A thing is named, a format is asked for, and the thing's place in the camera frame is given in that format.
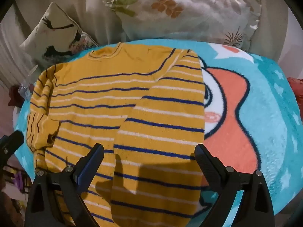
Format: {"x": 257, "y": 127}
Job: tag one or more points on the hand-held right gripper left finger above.
{"x": 88, "y": 167}

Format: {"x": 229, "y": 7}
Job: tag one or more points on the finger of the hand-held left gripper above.
{"x": 11, "y": 141}

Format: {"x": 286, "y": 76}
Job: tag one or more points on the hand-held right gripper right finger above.
{"x": 204, "y": 163}

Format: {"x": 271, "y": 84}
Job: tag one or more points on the yellow striped sweater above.
{"x": 94, "y": 99}

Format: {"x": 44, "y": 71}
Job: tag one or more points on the dark red cloth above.
{"x": 15, "y": 97}

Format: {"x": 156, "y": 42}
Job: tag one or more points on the blue printed blanket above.
{"x": 267, "y": 113}

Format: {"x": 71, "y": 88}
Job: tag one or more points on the bird print cushion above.
{"x": 52, "y": 33}

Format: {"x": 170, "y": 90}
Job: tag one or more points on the leaf print pillow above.
{"x": 189, "y": 16}

